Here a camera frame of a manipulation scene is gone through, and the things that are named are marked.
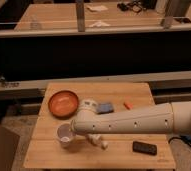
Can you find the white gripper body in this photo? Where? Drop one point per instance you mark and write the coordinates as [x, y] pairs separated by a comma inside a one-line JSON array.
[[94, 138]]

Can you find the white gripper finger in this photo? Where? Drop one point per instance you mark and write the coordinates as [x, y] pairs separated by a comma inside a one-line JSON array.
[[104, 145]]

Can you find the white ceramic cup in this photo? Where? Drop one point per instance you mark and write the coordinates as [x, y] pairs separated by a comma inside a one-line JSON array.
[[65, 135]]

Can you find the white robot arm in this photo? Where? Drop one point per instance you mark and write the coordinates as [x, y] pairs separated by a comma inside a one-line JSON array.
[[174, 117]]

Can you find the blue sponge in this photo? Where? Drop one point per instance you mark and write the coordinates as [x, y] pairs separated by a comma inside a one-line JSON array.
[[104, 108]]

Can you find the small orange block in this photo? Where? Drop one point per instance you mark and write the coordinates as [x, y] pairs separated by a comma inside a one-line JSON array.
[[128, 105]]

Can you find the orange bowl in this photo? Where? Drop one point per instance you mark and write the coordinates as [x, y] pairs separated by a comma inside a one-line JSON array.
[[63, 104]]

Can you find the brown cardboard box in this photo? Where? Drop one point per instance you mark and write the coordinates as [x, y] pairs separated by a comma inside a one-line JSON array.
[[8, 146]]

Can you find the clear plastic bottle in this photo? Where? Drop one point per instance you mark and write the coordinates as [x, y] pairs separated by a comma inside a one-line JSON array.
[[35, 24]]

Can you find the white paper sheet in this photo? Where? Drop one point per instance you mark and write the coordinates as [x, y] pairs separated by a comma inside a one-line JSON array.
[[97, 8]]

